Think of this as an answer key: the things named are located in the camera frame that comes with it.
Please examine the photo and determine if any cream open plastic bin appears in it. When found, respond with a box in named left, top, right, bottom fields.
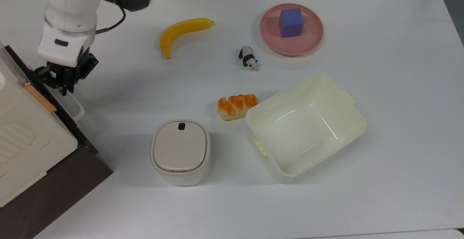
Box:
left=245, top=73, right=367, bottom=184

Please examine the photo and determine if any yellow toy banana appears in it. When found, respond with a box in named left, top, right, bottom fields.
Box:
left=159, top=18, right=215, bottom=60

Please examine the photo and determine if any purple foam cube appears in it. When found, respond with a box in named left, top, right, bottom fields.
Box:
left=278, top=8, right=304, bottom=38

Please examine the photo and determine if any dark drawer with white handle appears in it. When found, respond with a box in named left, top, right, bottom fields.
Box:
left=33, top=65, right=99, bottom=156

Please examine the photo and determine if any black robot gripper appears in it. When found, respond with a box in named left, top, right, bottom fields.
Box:
left=34, top=52, right=99, bottom=97

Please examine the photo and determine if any dark wood drawer cabinet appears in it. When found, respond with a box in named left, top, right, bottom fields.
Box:
left=0, top=45, right=114, bottom=239

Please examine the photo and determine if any pink round plate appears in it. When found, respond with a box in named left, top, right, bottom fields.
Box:
left=259, top=3, right=324, bottom=57

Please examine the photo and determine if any small beige lidded trash can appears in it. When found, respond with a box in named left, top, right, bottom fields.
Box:
left=151, top=119, right=211, bottom=186

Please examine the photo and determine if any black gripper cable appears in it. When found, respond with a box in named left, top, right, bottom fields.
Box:
left=96, top=3, right=127, bottom=35

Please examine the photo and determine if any orange glazed toy bread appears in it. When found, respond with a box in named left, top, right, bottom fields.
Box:
left=217, top=94, right=258, bottom=121

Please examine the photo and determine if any cream plastic storage box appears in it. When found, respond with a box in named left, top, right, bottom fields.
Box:
left=0, top=43, right=78, bottom=208

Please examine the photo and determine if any small panda figurine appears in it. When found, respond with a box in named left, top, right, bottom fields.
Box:
left=239, top=46, right=259, bottom=72

